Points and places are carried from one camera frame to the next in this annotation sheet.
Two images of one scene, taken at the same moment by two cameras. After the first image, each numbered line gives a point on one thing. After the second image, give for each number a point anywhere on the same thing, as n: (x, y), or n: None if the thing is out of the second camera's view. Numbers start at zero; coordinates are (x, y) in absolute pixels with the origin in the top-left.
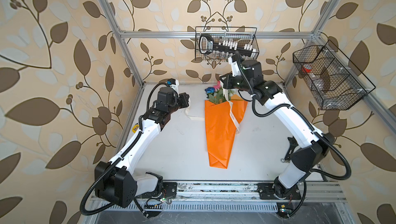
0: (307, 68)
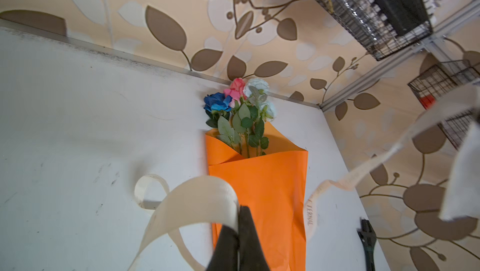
0: (428, 100)
